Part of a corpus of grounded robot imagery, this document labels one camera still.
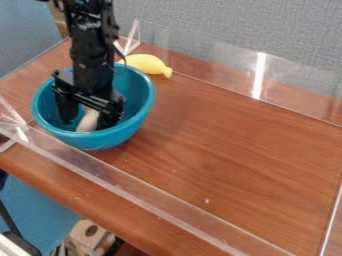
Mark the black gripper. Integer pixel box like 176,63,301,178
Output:
52,70,124,130

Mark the white red toy mushroom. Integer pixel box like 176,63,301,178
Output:
76,106,99,132

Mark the blue plastic bowl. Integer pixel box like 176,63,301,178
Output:
31,63,156,150

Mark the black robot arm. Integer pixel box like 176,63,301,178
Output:
37,0,124,130

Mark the yellow toy banana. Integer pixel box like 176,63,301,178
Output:
119,54,172,78

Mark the front clear acrylic barrier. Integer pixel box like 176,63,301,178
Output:
16,125,294,256

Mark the clear acrylic barrier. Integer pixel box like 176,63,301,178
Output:
16,125,294,256
170,42,342,127

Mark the beige block with hole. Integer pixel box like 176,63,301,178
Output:
65,220,116,256

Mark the rear clear acrylic barrier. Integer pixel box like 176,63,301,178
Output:
170,42,342,127

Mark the left clear acrylic bracket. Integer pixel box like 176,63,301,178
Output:
0,96,29,153

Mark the black cable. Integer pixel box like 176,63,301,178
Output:
111,43,130,69

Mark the clear acrylic triangular bracket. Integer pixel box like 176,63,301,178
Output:
114,19,142,56

